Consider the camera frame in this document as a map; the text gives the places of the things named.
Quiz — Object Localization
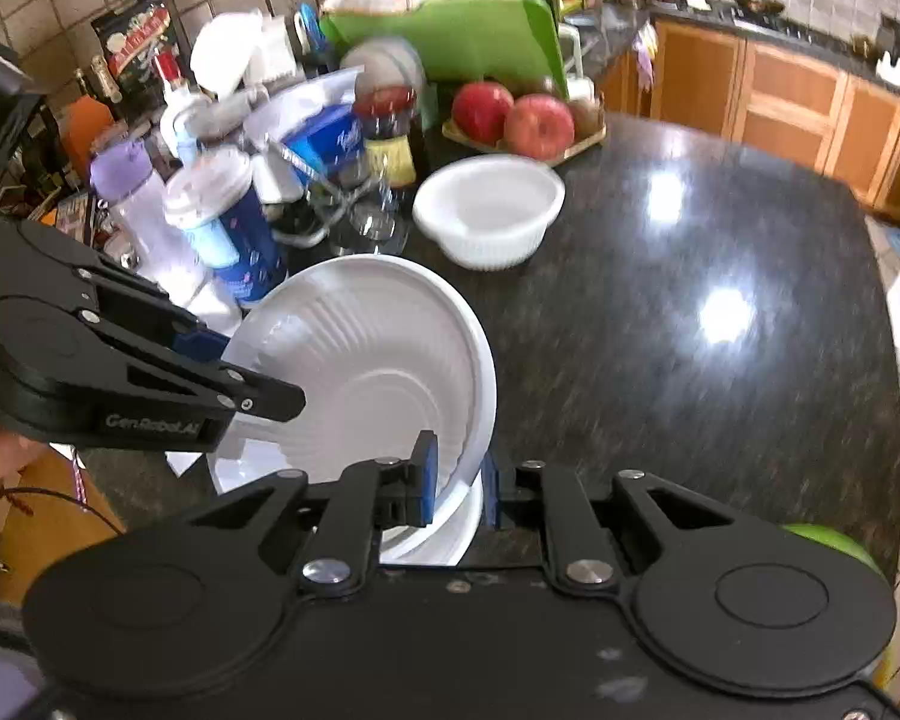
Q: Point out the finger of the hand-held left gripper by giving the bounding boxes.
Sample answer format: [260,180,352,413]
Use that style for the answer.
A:
[81,261,230,362]
[126,363,306,423]

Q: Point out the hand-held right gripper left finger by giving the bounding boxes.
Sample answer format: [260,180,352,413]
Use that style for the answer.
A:
[192,430,440,590]

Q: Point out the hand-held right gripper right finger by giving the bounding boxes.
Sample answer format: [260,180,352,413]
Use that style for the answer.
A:
[481,457,725,592]

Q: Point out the large white bowl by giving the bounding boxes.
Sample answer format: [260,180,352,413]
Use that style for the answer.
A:
[208,420,490,568]

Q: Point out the medium white bowl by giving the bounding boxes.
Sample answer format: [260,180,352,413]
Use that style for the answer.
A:
[220,254,497,482]

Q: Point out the small white bowl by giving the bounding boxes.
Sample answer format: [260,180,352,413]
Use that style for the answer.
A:
[412,154,566,270]

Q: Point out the green plastic plate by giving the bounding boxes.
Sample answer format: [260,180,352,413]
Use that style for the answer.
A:
[783,523,883,580]

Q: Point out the person's left hand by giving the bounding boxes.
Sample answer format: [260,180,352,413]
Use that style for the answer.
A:
[0,429,47,505]

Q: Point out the blue and white cup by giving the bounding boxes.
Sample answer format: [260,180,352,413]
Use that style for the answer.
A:
[163,148,287,309]

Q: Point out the purple water bottle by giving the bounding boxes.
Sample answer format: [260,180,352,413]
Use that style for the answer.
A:
[89,138,205,295]

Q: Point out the clear glass mug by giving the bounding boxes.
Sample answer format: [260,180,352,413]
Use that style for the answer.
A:
[328,183,410,257]

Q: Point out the orange box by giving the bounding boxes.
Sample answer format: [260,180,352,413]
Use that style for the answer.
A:
[59,97,118,167]

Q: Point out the blue tissue pack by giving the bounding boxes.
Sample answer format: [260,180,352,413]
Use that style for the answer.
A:
[280,104,365,182]

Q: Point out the white bottle with red cap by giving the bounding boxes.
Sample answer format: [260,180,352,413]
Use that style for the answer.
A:
[157,52,212,167]

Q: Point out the jar with red lid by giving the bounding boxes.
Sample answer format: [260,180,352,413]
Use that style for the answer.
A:
[352,85,422,189]

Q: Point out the white plastic bag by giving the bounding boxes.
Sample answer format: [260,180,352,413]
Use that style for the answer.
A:
[190,8,305,103]

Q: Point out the dark printed snack box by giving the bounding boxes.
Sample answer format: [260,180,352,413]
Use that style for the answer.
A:
[91,0,182,122]

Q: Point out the brown kiwi fruit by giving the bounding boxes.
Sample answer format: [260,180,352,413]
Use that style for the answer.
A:
[569,93,605,138]

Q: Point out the green cutting board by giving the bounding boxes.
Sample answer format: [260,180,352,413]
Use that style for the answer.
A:
[320,0,572,100]

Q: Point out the wooden lower cabinets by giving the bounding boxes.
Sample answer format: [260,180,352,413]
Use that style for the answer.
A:
[598,18,900,227]

